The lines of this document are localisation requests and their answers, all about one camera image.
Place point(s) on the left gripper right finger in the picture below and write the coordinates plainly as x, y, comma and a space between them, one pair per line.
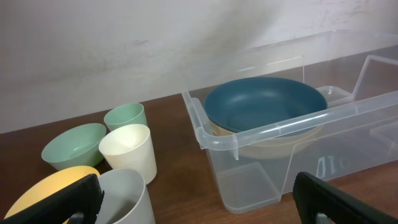
314, 196

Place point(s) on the cream cup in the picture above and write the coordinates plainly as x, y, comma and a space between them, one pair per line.
130, 147

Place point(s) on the clear plastic storage container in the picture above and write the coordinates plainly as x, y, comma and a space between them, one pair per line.
355, 71

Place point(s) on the green cup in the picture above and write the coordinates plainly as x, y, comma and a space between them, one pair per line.
130, 113

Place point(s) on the cream plate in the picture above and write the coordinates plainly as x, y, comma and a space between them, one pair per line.
281, 146

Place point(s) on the grey cup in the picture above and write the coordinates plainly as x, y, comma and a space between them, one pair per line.
126, 198

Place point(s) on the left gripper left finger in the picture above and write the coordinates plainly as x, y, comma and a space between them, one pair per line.
79, 202

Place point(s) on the green bowl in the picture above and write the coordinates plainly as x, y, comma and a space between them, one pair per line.
78, 146

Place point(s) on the yellow bowl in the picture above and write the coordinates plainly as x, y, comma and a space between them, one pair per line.
49, 186

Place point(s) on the blue plate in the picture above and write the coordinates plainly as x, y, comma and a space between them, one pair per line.
248, 103

